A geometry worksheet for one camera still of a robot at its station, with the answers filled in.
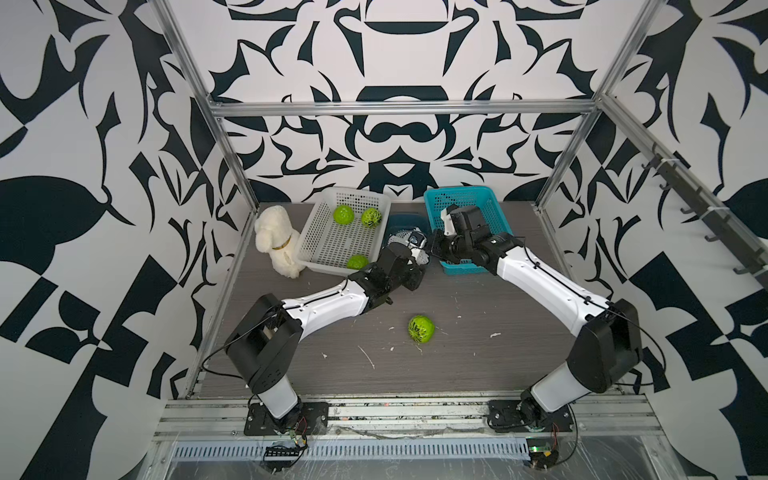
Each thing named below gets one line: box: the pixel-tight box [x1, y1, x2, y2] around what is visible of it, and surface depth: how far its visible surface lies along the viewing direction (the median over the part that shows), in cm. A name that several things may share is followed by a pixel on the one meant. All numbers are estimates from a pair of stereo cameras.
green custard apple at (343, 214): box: [333, 204, 355, 225], surface depth 111 cm
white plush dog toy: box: [255, 205, 305, 279], surface depth 93 cm
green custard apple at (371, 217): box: [361, 207, 382, 228], surface depth 110 cm
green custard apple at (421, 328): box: [408, 315, 435, 343], surface depth 85 cm
